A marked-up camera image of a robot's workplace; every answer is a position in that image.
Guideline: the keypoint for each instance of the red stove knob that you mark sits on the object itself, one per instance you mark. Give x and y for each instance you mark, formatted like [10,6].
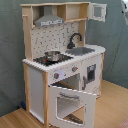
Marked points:
[74,69]
[56,75]

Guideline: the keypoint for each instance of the white oven door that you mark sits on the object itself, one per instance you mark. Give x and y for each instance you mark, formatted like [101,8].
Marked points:
[64,101]

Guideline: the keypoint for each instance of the white microwave door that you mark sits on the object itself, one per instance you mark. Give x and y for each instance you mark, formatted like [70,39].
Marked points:
[98,11]

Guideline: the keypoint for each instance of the wooden toy kitchen unit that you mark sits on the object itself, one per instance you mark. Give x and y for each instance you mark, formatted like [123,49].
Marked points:
[39,40]

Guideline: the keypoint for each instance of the silver toy pot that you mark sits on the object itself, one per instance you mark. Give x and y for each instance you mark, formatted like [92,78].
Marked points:
[53,56]

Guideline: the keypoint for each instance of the grey toy sink basin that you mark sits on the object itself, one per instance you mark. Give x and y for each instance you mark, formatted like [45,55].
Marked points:
[79,51]

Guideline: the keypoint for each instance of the black toy faucet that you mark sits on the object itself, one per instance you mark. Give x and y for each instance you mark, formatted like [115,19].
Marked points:
[71,43]

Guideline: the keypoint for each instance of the black stove top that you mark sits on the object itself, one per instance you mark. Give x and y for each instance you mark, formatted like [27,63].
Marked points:
[48,61]

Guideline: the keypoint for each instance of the grey dishwasher door panel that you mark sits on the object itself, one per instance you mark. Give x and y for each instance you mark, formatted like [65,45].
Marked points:
[91,73]

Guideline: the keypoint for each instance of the grey range hood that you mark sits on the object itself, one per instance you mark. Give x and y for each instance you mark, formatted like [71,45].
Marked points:
[48,18]

